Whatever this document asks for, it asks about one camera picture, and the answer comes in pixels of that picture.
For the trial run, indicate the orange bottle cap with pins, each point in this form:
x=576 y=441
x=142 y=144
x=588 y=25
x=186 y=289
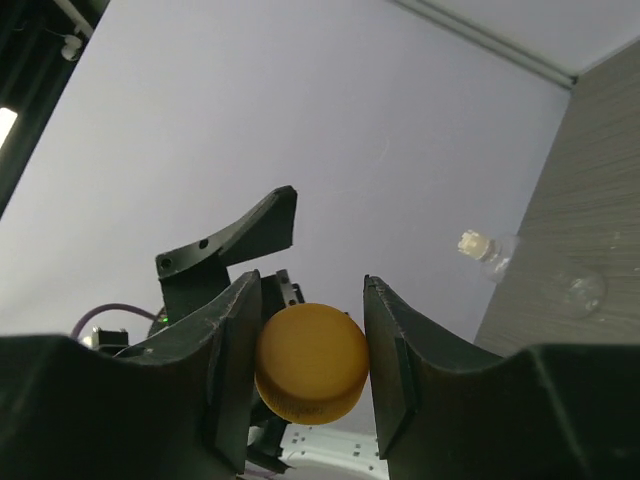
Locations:
x=311 y=364

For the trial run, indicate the white bottle cap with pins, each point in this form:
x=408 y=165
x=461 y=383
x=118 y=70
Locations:
x=474 y=244

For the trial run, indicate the clear bottle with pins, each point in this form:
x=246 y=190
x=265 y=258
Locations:
x=550 y=278

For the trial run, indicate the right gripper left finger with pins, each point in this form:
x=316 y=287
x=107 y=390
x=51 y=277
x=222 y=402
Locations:
x=175 y=406

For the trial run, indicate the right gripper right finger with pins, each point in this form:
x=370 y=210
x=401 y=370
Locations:
x=447 y=409

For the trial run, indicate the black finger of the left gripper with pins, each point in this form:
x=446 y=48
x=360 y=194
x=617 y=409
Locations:
x=193 y=275

